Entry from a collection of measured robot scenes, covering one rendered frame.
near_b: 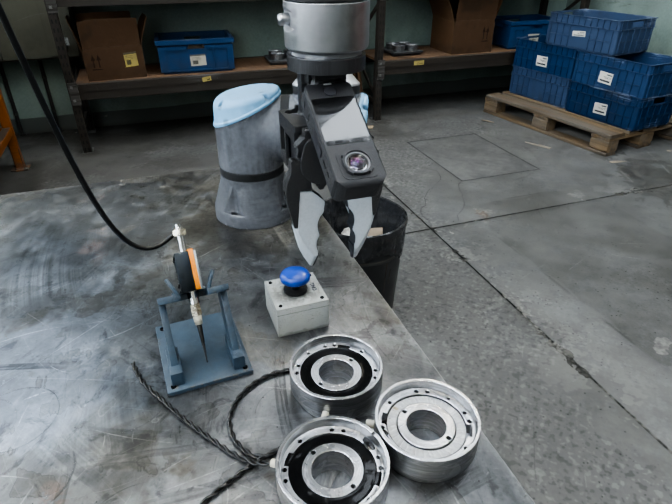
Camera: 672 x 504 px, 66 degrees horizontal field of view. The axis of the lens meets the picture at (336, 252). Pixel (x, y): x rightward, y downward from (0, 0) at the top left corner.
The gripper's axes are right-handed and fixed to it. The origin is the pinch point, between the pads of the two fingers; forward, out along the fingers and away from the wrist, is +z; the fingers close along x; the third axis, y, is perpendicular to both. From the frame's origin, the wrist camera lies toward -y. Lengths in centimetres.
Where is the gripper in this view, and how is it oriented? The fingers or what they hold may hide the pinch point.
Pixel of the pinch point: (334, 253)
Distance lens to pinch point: 55.3
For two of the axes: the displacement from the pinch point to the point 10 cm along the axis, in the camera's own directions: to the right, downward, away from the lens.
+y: -3.4, -4.9, 8.0
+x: -9.4, 1.8, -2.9
